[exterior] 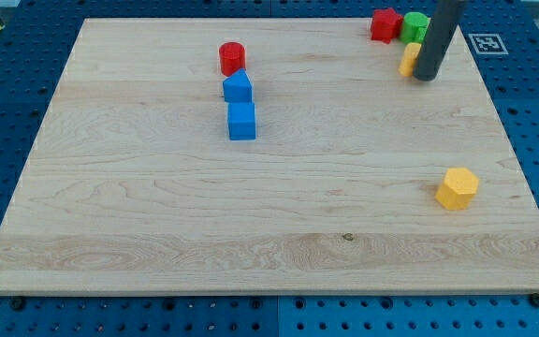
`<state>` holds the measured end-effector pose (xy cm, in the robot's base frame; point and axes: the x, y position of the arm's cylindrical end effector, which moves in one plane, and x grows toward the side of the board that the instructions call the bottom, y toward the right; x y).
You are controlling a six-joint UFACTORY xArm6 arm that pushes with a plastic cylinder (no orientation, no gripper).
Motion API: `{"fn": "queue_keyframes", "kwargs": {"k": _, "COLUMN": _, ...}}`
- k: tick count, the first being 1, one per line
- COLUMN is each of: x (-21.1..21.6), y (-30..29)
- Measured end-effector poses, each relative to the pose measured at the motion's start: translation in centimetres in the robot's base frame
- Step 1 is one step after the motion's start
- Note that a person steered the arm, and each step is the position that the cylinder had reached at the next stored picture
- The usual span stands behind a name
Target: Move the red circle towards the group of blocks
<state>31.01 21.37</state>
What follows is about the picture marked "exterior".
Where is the blue cube block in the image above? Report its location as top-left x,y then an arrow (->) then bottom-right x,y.
227,102 -> 256,140

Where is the blue triangular block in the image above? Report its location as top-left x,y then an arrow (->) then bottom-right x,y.
223,68 -> 253,103

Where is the light wooden board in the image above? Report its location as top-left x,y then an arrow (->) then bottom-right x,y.
0,18 -> 539,297

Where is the red cylinder block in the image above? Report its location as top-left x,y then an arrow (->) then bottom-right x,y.
218,41 -> 246,77

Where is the red star block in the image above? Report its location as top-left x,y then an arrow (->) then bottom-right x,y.
370,7 -> 403,44

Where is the yellow block near rod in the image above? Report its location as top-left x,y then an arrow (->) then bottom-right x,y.
398,42 -> 422,77

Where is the yellow hexagon block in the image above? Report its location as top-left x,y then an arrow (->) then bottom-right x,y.
435,168 -> 479,211

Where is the green cylinder block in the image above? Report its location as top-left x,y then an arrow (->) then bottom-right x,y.
400,11 -> 430,44

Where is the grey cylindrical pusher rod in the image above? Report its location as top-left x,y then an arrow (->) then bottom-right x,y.
413,0 -> 469,81

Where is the white fiducial marker tag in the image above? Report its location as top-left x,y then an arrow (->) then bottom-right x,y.
468,33 -> 508,56

